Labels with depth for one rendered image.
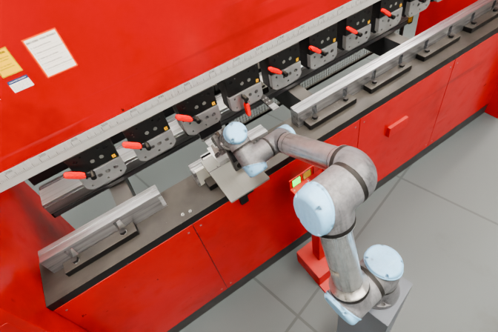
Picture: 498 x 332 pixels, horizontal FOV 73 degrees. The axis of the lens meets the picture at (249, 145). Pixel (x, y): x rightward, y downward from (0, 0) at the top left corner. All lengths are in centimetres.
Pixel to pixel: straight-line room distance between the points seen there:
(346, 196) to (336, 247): 16
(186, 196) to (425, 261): 147
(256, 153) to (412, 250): 146
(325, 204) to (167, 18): 70
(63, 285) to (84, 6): 103
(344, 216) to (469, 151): 219
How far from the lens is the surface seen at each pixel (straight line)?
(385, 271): 114
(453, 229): 248
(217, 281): 199
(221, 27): 118
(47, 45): 104
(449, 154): 287
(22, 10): 101
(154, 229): 148
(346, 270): 98
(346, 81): 180
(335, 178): 80
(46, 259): 154
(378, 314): 134
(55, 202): 170
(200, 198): 149
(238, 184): 133
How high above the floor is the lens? 204
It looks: 46 degrees down
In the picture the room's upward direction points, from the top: 13 degrees counter-clockwise
